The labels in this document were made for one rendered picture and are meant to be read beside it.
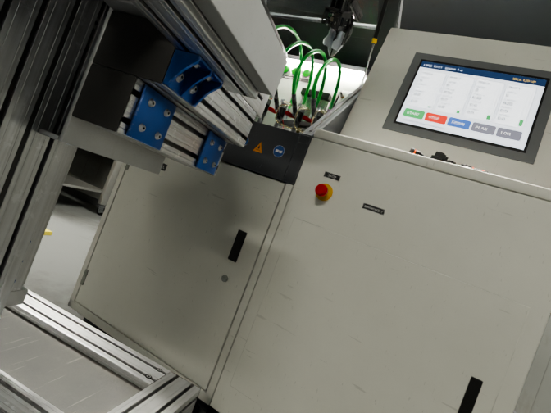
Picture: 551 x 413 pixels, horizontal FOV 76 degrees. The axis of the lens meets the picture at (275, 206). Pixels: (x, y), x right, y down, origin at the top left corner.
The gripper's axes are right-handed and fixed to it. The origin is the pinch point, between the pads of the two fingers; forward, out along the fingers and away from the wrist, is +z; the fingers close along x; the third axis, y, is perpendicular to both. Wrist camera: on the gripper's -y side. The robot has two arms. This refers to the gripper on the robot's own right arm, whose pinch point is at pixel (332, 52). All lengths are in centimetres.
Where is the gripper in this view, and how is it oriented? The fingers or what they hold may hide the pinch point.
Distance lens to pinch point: 139.1
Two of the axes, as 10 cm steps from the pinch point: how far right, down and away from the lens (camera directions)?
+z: -2.1, 7.7, 6.0
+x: 7.2, 5.4, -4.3
